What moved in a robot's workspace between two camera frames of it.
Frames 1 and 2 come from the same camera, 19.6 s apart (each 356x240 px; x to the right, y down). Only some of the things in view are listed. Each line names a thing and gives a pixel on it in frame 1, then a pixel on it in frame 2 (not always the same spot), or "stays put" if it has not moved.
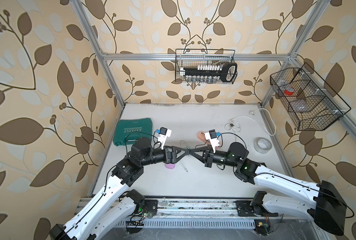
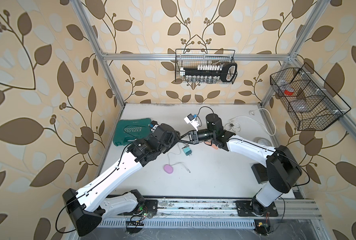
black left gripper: (168, 158) → (174, 136)
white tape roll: (260, 149) stays put
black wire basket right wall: (310, 102) stays put
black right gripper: (210, 155) → (195, 141)
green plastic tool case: (127, 131) stays put
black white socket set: (208, 73) stays put
